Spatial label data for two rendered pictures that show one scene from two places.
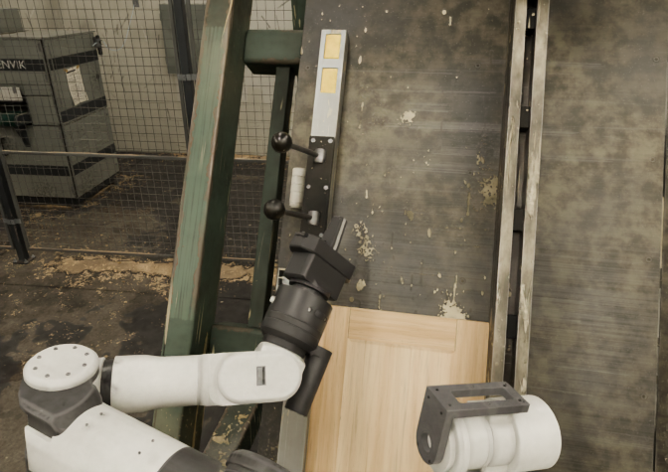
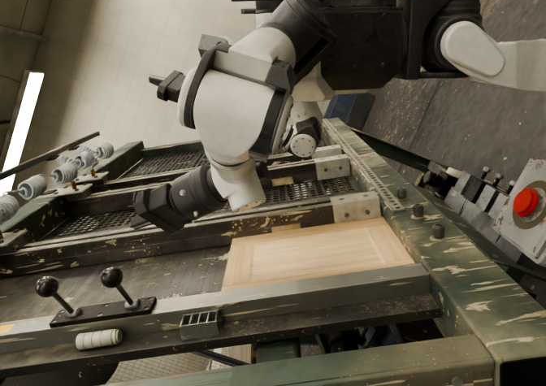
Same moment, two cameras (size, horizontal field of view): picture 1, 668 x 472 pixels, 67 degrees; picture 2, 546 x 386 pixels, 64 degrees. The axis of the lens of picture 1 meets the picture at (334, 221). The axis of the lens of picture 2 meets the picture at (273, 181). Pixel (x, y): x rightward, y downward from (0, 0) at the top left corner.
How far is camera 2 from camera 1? 111 cm
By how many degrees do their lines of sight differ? 84
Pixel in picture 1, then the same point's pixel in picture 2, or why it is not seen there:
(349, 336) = (246, 282)
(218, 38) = not seen: outside the picture
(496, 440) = not seen: hidden behind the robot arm
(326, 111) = (31, 323)
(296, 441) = (342, 277)
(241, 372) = not seen: hidden behind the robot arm
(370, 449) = (335, 258)
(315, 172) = (88, 313)
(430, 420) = (210, 43)
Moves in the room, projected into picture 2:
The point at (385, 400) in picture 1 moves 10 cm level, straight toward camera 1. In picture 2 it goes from (295, 259) to (311, 221)
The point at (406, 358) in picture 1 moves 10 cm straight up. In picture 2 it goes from (260, 258) to (221, 245)
